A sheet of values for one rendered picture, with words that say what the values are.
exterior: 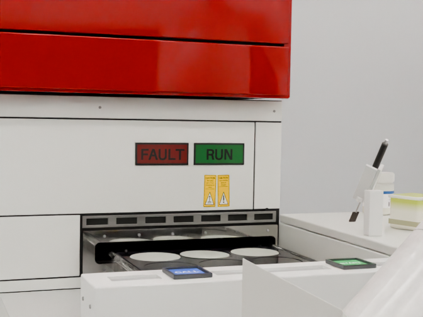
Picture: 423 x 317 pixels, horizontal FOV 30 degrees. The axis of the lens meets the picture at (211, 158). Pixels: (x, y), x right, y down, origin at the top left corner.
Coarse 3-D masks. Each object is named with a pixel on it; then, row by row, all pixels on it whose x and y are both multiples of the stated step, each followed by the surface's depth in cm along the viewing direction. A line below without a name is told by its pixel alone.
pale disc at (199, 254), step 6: (186, 252) 162; (192, 252) 163; (198, 252) 163; (204, 252) 163; (210, 252) 163; (216, 252) 163; (222, 252) 164; (198, 258) 156; (204, 258) 156; (210, 258) 156; (216, 258) 156
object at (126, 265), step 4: (112, 252) 160; (112, 256) 158; (116, 256) 156; (116, 260) 154; (120, 260) 152; (124, 260) 151; (120, 264) 151; (124, 264) 149; (128, 264) 147; (124, 268) 149; (128, 268) 146; (132, 268) 144; (136, 268) 144
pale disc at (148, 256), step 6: (150, 252) 162; (156, 252) 162; (132, 258) 155; (138, 258) 156; (144, 258) 156; (150, 258) 156; (156, 258) 156; (162, 258) 156; (168, 258) 156; (174, 258) 156
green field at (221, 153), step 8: (200, 152) 171; (208, 152) 171; (216, 152) 172; (224, 152) 173; (232, 152) 173; (240, 152) 174; (200, 160) 171; (208, 160) 171; (216, 160) 172; (224, 160) 173; (232, 160) 173; (240, 160) 174
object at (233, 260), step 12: (120, 252) 161; (132, 252) 162; (144, 252) 162; (168, 252) 162; (180, 252) 163; (228, 252) 164; (132, 264) 149; (144, 264) 149; (156, 264) 150; (168, 264) 150; (180, 264) 150; (192, 264) 150; (204, 264) 151; (216, 264) 151; (228, 264) 151; (240, 264) 151
